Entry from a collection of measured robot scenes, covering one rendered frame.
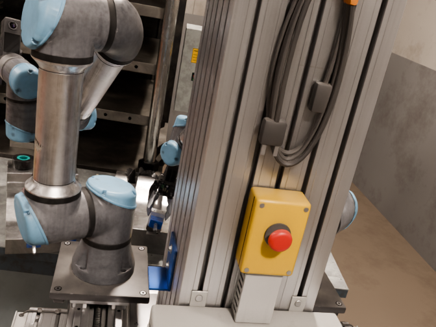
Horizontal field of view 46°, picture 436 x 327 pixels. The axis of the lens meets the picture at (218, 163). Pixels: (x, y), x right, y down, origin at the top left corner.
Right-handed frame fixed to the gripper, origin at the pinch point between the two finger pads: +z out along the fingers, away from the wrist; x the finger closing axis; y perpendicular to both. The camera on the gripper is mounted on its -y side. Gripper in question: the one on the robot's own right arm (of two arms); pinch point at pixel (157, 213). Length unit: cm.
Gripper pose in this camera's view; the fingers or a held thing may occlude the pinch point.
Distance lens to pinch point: 177.8
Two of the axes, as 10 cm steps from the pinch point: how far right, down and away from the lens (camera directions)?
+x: 9.5, 2.8, 1.6
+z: -3.1, 9.3, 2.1
